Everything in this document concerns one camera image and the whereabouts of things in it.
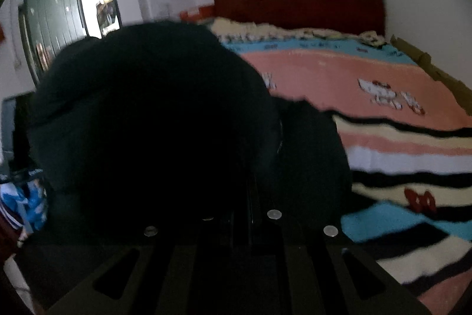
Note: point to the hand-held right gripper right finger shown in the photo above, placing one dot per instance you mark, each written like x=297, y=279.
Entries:
x=265, y=237

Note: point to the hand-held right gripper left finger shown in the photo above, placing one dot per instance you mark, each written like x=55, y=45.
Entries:
x=215, y=237

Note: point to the black jacket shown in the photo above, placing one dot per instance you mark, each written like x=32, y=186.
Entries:
x=155, y=108

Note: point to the pink striped cartoon cat blanket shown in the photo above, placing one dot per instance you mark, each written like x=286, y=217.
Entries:
x=368, y=86

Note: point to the blue patterned bag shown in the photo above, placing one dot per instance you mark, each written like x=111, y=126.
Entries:
x=22, y=204

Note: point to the cream crumpled cloth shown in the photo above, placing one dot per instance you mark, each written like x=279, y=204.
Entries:
x=243, y=28

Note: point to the orange box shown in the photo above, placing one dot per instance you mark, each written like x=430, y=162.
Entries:
x=197, y=13

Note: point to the dark red headboard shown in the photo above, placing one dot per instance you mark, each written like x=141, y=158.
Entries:
x=298, y=1

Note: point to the brown cardboard sheet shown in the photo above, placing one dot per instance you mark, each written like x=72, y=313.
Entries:
x=438, y=67

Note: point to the dark green door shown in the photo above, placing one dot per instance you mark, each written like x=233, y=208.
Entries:
x=51, y=12

